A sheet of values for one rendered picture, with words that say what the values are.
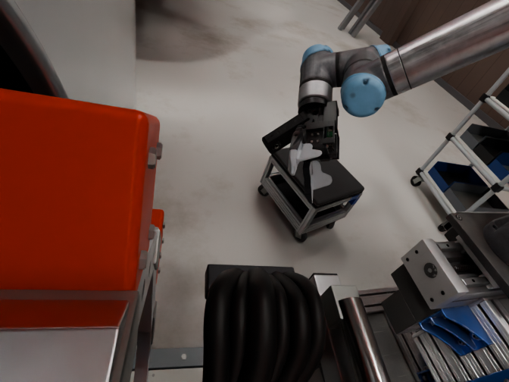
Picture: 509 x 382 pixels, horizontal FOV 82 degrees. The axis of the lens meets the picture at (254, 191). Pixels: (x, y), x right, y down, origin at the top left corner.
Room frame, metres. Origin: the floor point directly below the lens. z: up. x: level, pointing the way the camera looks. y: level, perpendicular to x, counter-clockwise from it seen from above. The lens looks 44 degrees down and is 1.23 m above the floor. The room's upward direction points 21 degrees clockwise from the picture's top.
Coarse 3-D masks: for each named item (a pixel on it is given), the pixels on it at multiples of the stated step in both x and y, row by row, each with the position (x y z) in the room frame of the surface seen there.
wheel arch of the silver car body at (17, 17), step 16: (0, 0) 0.18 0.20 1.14; (0, 16) 0.18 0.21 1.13; (16, 16) 0.19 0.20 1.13; (0, 32) 0.19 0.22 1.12; (16, 32) 0.19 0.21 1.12; (32, 32) 0.21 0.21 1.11; (0, 48) 0.20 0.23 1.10; (16, 48) 0.20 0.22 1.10; (32, 48) 0.20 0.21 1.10; (0, 64) 0.20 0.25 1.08; (16, 64) 0.21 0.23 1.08; (32, 64) 0.21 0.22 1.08; (48, 64) 0.22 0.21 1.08; (0, 80) 0.21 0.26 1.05; (16, 80) 0.21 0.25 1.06; (32, 80) 0.22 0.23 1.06; (48, 80) 0.22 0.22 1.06; (64, 96) 0.24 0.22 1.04
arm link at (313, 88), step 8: (312, 80) 0.64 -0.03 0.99; (320, 80) 0.64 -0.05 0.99; (304, 88) 0.63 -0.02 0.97; (312, 88) 0.62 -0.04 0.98; (320, 88) 0.63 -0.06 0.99; (328, 88) 0.64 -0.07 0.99; (304, 96) 0.61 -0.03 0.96; (312, 96) 0.61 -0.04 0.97; (320, 96) 0.61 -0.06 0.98; (328, 96) 0.62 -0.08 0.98
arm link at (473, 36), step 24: (504, 0) 0.56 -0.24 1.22; (456, 24) 0.56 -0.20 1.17; (480, 24) 0.55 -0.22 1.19; (504, 24) 0.54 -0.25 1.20; (408, 48) 0.56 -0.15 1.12; (432, 48) 0.55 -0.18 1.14; (456, 48) 0.54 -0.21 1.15; (480, 48) 0.54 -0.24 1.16; (504, 48) 0.55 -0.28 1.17; (360, 72) 0.56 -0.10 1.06; (384, 72) 0.55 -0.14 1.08; (408, 72) 0.54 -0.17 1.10; (432, 72) 0.54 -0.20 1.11; (360, 96) 0.52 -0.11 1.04; (384, 96) 0.53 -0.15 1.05
